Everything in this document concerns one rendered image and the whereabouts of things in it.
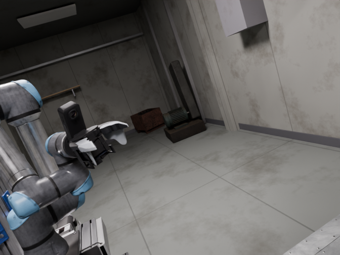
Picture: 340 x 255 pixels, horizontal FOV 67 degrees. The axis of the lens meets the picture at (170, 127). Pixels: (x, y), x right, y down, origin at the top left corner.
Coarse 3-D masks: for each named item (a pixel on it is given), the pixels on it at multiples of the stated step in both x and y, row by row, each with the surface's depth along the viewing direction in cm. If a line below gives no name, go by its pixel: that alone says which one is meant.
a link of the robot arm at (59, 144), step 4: (64, 132) 71; (60, 136) 70; (64, 136) 68; (60, 140) 68; (56, 144) 70; (60, 144) 68; (60, 148) 68; (60, 152) 69; (64, 152) 68; (64, 156) 71; (68, 156) 69
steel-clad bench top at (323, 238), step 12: (336, 216) 99; (324, 228) 95; (336, 228) 94; (312, 240) 92; (324, 240) 90; (336, 240) 89; (288, 252) 91; (300, 252) 89; (312, 252) 87; (324, 252) 86; (336, 252) 84
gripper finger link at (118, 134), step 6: (102, 126) 61; (108, 126) 59; (114, 126) 58; (120, 126) 57; (126, 126) 56; (102, 132) 60; (108, 132) 60; (114, 132) 60; (120, 132) 59; (108, 138) 62; (114, 138) 61; (120, 138) 60
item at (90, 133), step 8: (96, 128) 62; (80, 136) 60; (88, 136) 60; (96, 136) 61; (64, 144) 66; (96, 144) 62; (104, 144) 62; (72, 152) 67; (80, 152) 61; (96, 152) 61; (104, 152) 62; (112, 152) 65; (80, 160) 63; (88, 160) 60; (96, 160) 61
